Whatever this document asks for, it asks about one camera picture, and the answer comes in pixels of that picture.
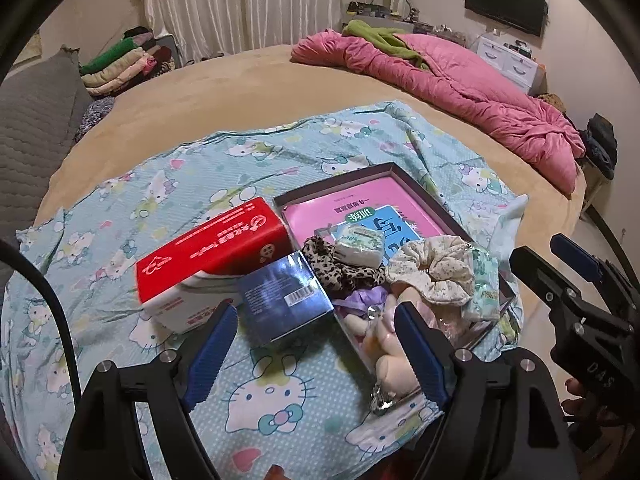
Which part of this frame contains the pink plush toy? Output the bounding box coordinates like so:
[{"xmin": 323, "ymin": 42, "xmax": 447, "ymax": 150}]
[{"xmin": 341, "ymin": 284, "xmax": 438, "ymax": 413}]

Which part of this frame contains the white floral scrunchie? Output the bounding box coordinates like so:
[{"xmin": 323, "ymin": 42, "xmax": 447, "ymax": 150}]
[{"xmin": 386, "ymin": 235, "xmax": 475, "ymax": 308}]

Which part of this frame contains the leopard print scrunchie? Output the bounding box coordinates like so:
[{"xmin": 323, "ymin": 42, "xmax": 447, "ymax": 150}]
[{"xmin": 302, "ymin": 236, "xmax": 386, "ymax": 297}]

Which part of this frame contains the small green tissue pack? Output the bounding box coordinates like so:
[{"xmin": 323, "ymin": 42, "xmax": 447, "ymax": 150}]
[{"xmin": 334, "ymin": 224, "xmax": 385, "ymax": 269}]

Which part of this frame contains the green white tissue pack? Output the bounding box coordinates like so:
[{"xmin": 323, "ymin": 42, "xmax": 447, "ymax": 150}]
[{"xmin": 461, "ymin": 246, "xmax": 500, "ymax": 322}]

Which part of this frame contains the person's right hand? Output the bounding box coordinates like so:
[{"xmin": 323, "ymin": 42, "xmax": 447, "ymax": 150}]
[{"xmin": 561, "ymin": 377, "xmax": 624, "ymax": 427}]

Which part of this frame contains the red white tissue box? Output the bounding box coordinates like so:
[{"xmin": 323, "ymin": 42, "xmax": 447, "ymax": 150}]
[{"xmin": 136, "ymin": 197, "xmax": 293, "ymax": 334}]

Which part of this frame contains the purple plush toy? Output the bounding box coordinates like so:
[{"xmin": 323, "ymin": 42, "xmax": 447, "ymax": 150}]
[{"xmin": 332, "ymin": 286, "xmax": 388, "ymax": 318}]

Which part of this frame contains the dark blue small box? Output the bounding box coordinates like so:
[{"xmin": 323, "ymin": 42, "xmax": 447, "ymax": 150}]
[{"xmin": 239, "ymin": 252, "xmax": 334, "ymax": 346}]

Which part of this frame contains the Hello Kitty blue sheet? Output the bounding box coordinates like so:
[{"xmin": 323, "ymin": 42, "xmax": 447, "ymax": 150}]
[{"xmin": 18, "ymin": 101, "xmax": 528, "ymax": 479}]

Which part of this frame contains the pink box lid tray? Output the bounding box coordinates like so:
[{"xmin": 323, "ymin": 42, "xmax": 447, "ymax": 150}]
[{"xmin": 274, "ymin": 164, "xmax": 515, "ymax": 381}]

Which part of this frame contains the pink quilt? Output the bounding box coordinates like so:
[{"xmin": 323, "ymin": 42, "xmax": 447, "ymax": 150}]
[{"xmin": 292, "ymin": 29, "xmax": 585, "ymax": 195}]

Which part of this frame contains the white drawer cabinet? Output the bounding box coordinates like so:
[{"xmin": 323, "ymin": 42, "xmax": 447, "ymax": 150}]
[{"xmin": 476, "ymin": 36, "xmax": 544, "ymax": 96}]

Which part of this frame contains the beige bed blanket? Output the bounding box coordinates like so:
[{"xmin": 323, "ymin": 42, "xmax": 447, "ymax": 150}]
[{"xmin": 37, "ymin": 46, "xmax": 586, "ymax": 258}]

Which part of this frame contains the grey quilted sofa cover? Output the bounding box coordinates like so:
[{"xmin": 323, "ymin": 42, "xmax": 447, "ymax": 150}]
[{"xmin": 0, "ymin": 48, "xmax": 92, "ymax": 246}]

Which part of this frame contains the stack of folded clothes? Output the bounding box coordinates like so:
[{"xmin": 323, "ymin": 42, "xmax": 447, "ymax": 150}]
[{"xmin": 79, "ymin": 26, "xmax": 181, "ymax": 99}]

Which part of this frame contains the green cloth on quilt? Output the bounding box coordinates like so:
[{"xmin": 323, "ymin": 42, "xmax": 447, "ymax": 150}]
[{"xmin": 342, "ymin": 20, "xmax": 430, "ymax": 70}]

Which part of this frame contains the cluttered side table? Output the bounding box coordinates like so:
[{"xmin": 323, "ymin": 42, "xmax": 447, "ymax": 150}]
[{"xmin": 340, "ymin": 0, "xmax": 420, "ymax": 34}]

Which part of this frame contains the white curtain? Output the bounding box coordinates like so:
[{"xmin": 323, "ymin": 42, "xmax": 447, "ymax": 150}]
[{"xmin": 144, "ymin": 0, "xmax": 343, "ymax": 63}]

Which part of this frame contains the black camera cable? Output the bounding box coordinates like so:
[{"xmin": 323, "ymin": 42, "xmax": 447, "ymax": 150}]
[{"xmin": 0, "ymin": 238, "xmax": 84, "ymax": 406}]

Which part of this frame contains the black wall television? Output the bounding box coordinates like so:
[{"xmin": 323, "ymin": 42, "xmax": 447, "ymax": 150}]
[{"xmin": 464, "ymin": 0, "xmax": 548, "ymax": 37}]

